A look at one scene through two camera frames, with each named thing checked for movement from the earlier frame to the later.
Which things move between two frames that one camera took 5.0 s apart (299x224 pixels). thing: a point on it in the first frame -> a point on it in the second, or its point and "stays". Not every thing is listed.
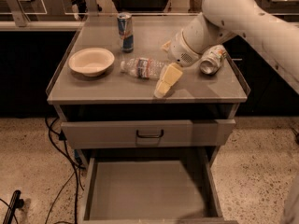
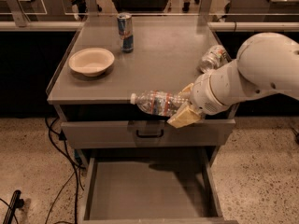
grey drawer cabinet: x=149 y=130 stays
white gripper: x=181 y=51 -> x=204 y=94
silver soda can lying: x=213 y=57 stays
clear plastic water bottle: x=143 y=68 -> x=159 y=102
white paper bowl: x=92 y=62 stays
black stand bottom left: x=16 y=202 stays
